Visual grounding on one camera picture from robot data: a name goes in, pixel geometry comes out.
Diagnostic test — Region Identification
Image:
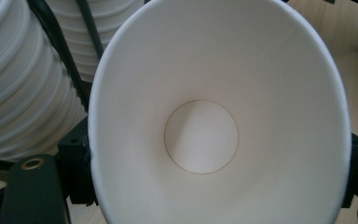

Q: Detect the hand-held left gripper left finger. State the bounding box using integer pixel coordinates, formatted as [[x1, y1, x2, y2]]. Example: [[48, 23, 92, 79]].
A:
[[57, 116, 99, 207]]

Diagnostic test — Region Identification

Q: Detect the wooden rack with black rods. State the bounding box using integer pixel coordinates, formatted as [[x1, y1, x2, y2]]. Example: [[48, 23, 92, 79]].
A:
[[0, 0, 106, 185]]

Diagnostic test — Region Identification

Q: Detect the white paper cup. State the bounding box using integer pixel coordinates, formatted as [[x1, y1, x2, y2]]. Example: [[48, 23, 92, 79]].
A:
[[87, 0, 353, 224]]

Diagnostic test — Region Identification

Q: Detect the stack of white cups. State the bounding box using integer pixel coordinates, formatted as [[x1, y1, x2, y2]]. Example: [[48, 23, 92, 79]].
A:
[[0, 0, 89, 163], [45, 0, 145, 84]]

